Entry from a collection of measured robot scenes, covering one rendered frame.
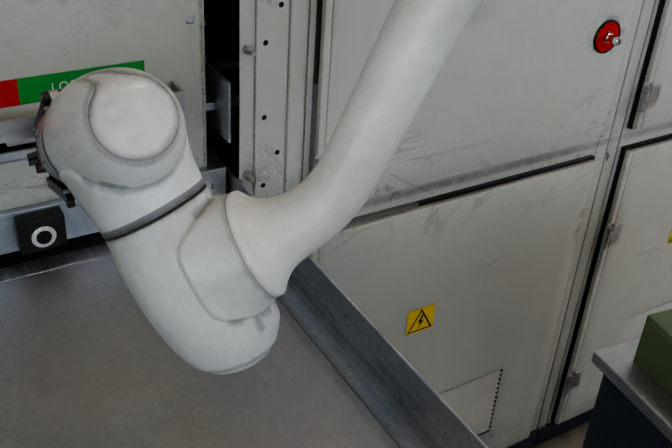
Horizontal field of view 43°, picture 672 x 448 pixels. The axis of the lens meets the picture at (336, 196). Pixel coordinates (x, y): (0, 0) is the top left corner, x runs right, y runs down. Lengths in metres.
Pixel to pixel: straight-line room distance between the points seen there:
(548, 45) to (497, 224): 0.34
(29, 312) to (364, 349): 0.42
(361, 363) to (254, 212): 0.35
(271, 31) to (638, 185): 0.93
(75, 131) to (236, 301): 0.19
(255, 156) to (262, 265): 0.52
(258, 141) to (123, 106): 0.56
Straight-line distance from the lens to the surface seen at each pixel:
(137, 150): 0.68
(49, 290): 1.17
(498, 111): 1.44
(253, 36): 1.16
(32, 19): 1.10
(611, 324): 2.05
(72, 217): 1.21
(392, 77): 0.70
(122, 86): 0.69
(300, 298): 1.12
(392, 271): 1.47
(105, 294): 1.15
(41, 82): 1.12
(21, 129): 1.10
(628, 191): 1.81
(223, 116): 1.20
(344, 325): 1.04
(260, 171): 1.25
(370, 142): 0.71
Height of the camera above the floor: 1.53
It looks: 31 degrees down
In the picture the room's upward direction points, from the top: 4 degrees clockwise
